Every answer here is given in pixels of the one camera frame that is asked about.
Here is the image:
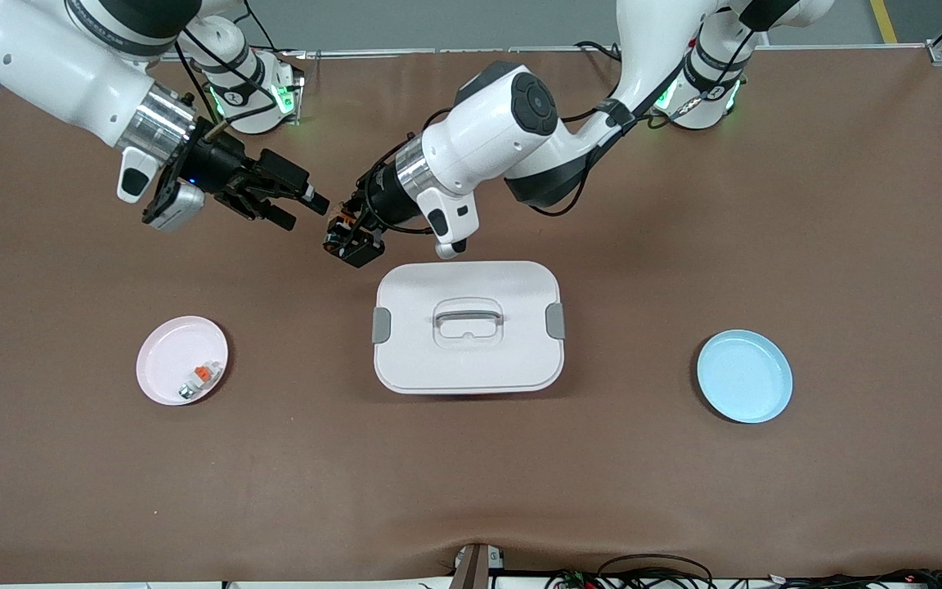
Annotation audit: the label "orange black push-button switch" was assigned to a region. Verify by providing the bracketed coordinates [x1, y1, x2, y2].
[332, 205, 367, 240]

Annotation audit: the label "white lidded storage box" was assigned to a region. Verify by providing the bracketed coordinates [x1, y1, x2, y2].
[372, 260, 567, 396]

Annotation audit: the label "pale pink round plate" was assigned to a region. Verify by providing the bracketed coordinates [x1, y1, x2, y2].
[136, 316, 229, 407]

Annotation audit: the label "brown table cover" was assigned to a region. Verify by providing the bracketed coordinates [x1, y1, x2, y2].
[0, 47, 942, 583]

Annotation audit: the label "light blue round plate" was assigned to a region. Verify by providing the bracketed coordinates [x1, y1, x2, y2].
[697, 330, 794, 425]

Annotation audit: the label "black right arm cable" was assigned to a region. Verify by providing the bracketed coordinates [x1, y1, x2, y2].
[170, 0, 280, 144]

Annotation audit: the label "grey box lid handle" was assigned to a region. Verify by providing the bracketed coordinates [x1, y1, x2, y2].
[434, 308, 505, 330]

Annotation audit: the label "aluminium table edge rail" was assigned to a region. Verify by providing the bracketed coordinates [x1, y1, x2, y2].
[152, 43, 942, 65]

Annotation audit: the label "small white orange switch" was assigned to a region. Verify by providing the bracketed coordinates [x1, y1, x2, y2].
[178, 360, 222, 402]

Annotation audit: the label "black base power cable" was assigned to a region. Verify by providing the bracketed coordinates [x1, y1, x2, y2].
[573, 39, 627, 66]

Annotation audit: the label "metal table edge bracket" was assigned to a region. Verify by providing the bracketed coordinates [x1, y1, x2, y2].
[449, 542, 506, 589]

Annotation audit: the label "coloured wires with circuit board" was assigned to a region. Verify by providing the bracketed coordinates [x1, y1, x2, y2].
[545, 569, 603, 589]

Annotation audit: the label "black looped cable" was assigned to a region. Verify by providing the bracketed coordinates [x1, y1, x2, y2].
[598, 554, 715, 589]

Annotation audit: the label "tangled black cable bundle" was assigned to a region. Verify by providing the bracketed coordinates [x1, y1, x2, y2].
[765, 567, 942, 589]

